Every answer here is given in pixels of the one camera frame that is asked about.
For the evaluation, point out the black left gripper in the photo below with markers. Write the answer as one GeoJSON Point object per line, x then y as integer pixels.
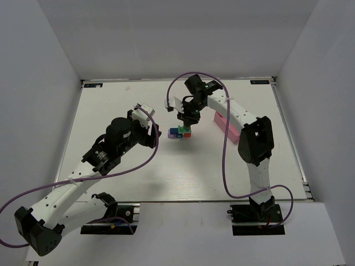
{"type": "Point", "coordinates": [152, 134]}

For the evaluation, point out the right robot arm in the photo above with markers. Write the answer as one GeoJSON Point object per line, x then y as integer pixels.
{"type": "Point", "coordinates": [256, 137]}

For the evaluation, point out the blue table label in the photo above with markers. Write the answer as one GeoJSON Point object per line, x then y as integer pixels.
{"type": "Point", "coordinates": [93, 85]}
{"type": "Point", "coordinates": [259, 82]}

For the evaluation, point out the dark blue wood block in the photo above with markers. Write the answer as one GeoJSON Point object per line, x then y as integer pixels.
{"type": "Point", "coordinates": [174, 131]}

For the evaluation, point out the green hospital wood block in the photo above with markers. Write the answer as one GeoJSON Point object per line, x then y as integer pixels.
{"type": "Point", "coordinates": [184, 130]}

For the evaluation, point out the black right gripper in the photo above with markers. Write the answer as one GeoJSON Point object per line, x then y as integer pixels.
{"type": "Point", "coordinates": [189, 119]}

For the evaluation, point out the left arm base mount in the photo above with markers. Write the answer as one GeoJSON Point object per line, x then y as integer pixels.
{"type": "Point", "coordinates": [119, 219]}

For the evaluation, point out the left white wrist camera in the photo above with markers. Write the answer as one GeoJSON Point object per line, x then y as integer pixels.
{"type": "Point", "coordinates": [142, 113]}

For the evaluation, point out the left blue table label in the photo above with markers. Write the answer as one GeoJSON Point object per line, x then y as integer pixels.
{"type": "Point", "coordinates": [93, 85]}

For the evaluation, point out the right blue table label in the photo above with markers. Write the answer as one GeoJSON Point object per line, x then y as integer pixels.
{"type": "Point", "coordinates": [259, 82]}

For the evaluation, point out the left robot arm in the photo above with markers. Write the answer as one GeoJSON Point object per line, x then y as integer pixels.
{"type": "Point", "coordinates": [45, 223]}

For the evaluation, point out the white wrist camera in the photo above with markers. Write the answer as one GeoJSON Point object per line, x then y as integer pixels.
{"type": "Point", "coordinates": [173, 103]}
{"type": "Point", "coordinates": [142, 113]}

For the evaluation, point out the large lilac wood block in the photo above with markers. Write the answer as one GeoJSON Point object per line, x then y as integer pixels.
{"type": "Point", "coordinates": [171, 136]}

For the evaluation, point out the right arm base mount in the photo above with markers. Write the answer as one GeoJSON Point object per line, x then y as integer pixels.
{"type": "Point", "coordinates": [246, 223]}

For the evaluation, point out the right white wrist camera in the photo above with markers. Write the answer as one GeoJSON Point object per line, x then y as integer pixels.
{"type": "Point", "coordinates": [173, 103]}

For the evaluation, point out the pink plastic box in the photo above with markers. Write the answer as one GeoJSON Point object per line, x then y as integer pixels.
{"type": "Point", "coordinates": [233, 135]}

